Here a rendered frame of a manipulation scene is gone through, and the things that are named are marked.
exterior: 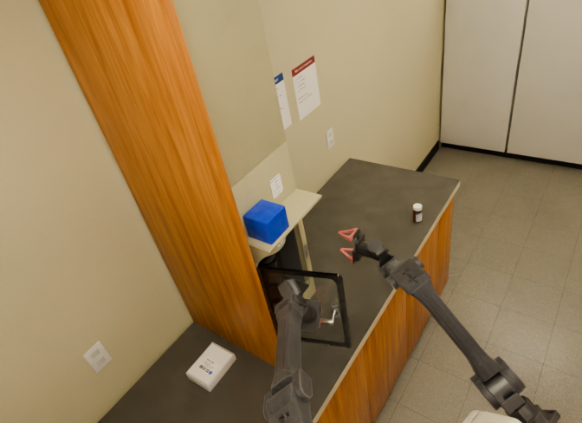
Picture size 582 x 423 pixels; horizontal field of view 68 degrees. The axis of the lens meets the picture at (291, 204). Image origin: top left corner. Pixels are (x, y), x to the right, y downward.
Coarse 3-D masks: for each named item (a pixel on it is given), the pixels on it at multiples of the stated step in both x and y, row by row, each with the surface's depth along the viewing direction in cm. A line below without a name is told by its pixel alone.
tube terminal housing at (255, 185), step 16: (272, 160) 145; (288, 160) 153; (256, 176) 140; (272, 176) 147; (288, 176) 155; (240, 192) 135; (256, 192) 142; (288, 192) 158; (240, 208) 137; (304, 240) 175; (304, 256) 184
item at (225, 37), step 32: (192, 0) 104; (224, 0) 112; (256, 0) 121; (192, 32) 106; (224, 32) 115; (256, 32) 124; (224, 64) 117; (256, 64) 128; (224, 96) 120; (256, 96) 131; (224, 128) 123; (256, 128) 134; (224, 160) 126; (256, 160) 138
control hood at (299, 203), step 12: (300, 192) 158; (312, 192) 156; (288, 204) 153; (300, 204) 152; (312, 204) 151; (288, 216) 148; (300, 216) 147; (288, 228) 143; (252, 240) 141; (276, 240) 139; (252, 252) 142; (264, 252) 138
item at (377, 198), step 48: (336, 192) 251; (384, 192) 243; (432, 192) 236; (336, 240) 218; (384, 240) 213; (384, 288) 189; (192, 336) 186; (144, 384) 171; (192, 384) 168; (240, 384) 164; (336, 384) 159
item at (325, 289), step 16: (272, 272) 147; (288, 272) 145; (304, 272) 143; (320, 272) 141; (272, 288) 153; (304, 288) 148; (320, 288) 145; (336, 288) 143; (272, 304) 159; (320, 304) 151; (336, 304) 148; (336, 320) 154; (304, 336) 166; (320, 336) 163; (336, 336) 160
